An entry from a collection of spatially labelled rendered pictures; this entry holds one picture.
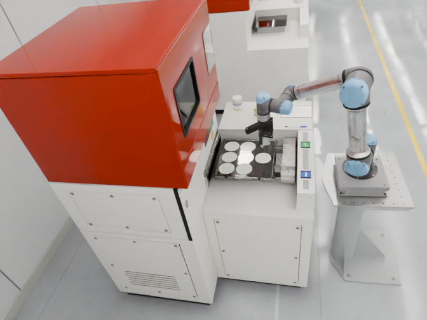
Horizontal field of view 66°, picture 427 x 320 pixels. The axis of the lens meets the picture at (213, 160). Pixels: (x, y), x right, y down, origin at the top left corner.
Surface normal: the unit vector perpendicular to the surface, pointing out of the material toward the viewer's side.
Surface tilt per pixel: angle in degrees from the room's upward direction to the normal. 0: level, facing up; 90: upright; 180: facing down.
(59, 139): 90
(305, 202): 90
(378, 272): 0
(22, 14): 90
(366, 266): 0
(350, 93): 83
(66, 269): 0
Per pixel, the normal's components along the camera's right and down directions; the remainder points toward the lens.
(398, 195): -0.14, -0.75
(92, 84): -0.19, 0.66
